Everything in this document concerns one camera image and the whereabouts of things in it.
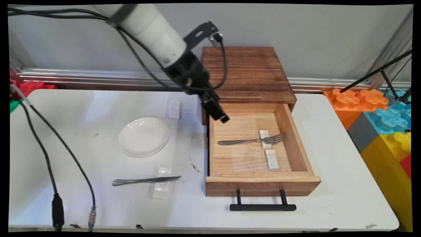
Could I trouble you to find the black drawer handle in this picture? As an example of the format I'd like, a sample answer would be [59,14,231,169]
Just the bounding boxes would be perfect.
[229,189,297,212]

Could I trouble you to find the green foam block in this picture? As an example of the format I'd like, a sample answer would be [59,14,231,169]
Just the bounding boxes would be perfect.
[9,99,24,114]

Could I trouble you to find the orange foam block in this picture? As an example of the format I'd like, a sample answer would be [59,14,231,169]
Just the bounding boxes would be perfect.
[323,88,389,131]

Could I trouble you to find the blue foam block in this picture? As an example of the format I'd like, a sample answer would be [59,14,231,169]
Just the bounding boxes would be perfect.
[363,90,412,135]

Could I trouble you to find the white ceramic cutlery rest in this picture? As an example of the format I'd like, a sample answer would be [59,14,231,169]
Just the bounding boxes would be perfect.
[168,99,183,121]
[259,130,273,149]
[264,149,280,172]
[152,167,173,199]

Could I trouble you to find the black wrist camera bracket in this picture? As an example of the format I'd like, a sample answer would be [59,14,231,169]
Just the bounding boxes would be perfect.
[183,21,225,47]

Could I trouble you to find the small red foam block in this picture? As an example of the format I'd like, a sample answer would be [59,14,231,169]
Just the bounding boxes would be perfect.
[399,154,412,180]

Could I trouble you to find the silver fork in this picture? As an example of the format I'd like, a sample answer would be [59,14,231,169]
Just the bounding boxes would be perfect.
[217,132,287,146]

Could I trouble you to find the yellow foam block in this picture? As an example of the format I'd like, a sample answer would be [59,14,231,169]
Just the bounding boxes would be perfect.
[360,132,413,232]

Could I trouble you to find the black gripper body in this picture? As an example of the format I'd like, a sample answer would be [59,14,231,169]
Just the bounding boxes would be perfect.
[163,49,211,96]

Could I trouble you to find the black cable with silver plug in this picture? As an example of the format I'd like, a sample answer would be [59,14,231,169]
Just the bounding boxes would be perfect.
[10,82,97,232]

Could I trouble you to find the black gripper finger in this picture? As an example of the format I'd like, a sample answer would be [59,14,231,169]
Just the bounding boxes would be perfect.
[201,96,230,124]
[206,91,223,114]

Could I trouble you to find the aluminium rail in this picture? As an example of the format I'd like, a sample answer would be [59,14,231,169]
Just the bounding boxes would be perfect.
[16,67,412,93]

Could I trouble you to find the black tripod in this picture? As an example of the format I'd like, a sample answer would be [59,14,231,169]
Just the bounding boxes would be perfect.
[340,49,413,105]

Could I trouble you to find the silver serrated table knife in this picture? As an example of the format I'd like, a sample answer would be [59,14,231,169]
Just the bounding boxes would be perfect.
[111,175,183,187]

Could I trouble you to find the black camera cable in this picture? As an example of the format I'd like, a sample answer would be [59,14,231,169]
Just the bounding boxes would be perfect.
[171,36,228,92]

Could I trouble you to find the dark wooden cabinet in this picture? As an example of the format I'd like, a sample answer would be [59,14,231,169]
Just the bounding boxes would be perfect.
[201,46,297,126]

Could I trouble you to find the light wooden drawer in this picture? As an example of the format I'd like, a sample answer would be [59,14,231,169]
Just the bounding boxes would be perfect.
[205,103,322,198]

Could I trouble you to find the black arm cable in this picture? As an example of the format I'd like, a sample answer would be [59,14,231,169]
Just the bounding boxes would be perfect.
[8,8,185,91]

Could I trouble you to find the white round plate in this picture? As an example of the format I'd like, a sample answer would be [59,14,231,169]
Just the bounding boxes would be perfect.
[118,117,170,157]

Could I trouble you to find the grey foam block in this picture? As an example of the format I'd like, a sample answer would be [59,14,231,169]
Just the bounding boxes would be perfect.
[347,112,383,154]

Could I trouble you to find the large red foam block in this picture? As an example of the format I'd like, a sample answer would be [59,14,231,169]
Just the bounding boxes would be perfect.
[9,78,58,100]

